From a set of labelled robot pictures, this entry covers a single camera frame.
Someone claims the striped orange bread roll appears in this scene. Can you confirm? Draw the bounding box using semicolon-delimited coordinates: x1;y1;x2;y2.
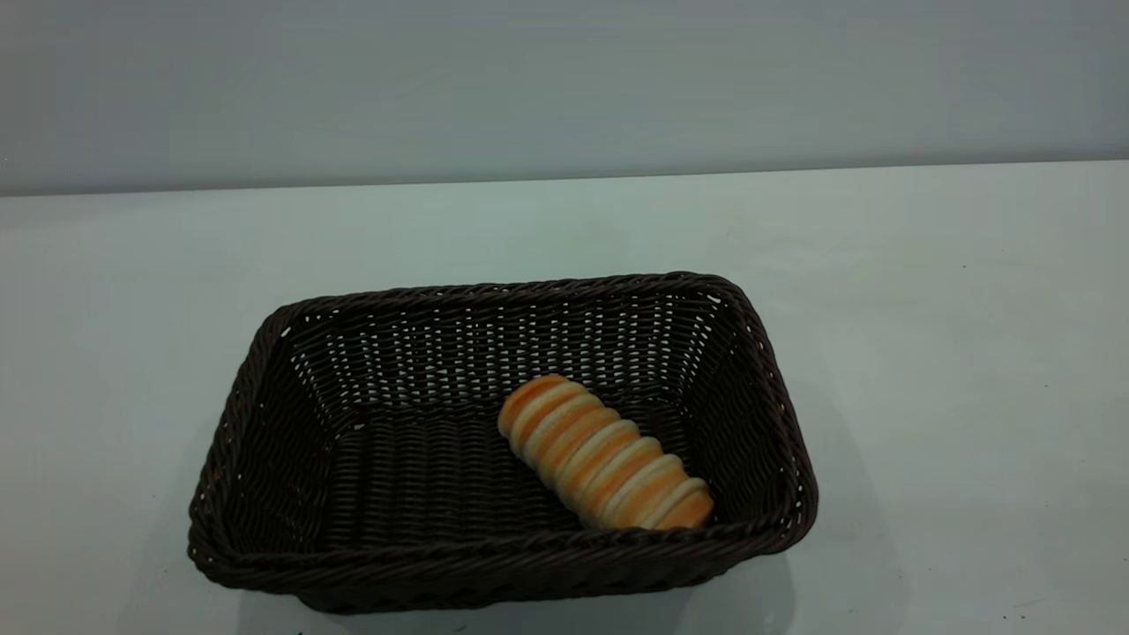
497;374;715;532

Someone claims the dark brown woven basket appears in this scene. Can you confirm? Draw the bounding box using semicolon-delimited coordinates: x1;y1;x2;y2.
187;272;819;616

